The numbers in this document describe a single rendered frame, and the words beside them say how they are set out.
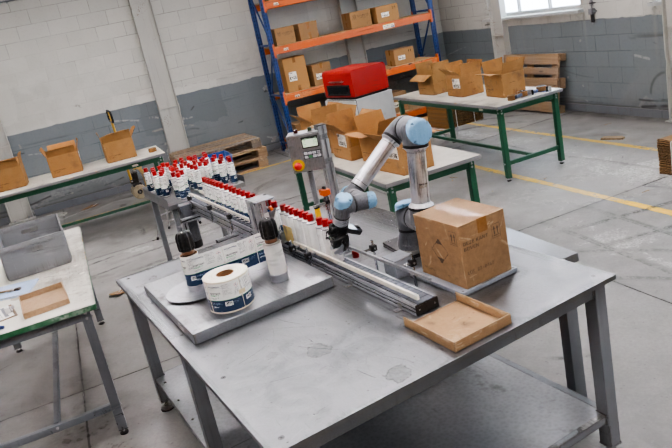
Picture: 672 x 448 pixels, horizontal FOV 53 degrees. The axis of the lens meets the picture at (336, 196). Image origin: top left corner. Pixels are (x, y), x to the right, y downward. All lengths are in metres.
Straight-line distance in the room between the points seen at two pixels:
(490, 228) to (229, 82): 8.37
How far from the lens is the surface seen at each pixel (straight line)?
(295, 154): 3.31
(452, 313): 2.66
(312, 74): 10.47
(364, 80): 8.69
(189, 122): 10.73
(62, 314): 3.83
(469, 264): 2.77
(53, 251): 4.69
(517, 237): 3.31
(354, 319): 2.76
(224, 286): 2.93
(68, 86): 10.53
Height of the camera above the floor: 2.03
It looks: 15 degrees down
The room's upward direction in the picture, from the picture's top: 12 degrees counter-clockwise
